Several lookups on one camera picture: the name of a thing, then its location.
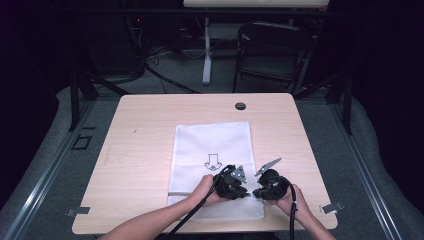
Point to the black tape floor square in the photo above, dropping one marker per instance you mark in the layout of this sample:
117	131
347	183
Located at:
74	142

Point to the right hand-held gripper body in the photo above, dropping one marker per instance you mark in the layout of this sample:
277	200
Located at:
275	186

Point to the person's left hand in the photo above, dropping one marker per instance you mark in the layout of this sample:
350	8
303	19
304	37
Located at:
203	190

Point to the black metal frame stand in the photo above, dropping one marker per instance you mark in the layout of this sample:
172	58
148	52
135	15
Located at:
347	106
75	100

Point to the aluminium floor rail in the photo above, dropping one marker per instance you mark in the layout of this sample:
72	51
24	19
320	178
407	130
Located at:
43	181
366	180

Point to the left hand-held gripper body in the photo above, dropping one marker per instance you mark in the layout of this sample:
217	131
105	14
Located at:
228	183

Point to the black tape floor strip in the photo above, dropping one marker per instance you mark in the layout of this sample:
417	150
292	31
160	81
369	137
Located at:
88	128

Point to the person's right hand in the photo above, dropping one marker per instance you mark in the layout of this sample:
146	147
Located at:
295	205

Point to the black folding chair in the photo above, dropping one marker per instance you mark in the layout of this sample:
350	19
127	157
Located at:
271	43

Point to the white mesh cloth bag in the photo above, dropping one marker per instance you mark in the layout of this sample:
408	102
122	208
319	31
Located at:
206	143

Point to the white desk leg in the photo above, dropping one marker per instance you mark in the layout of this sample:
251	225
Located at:
207	56

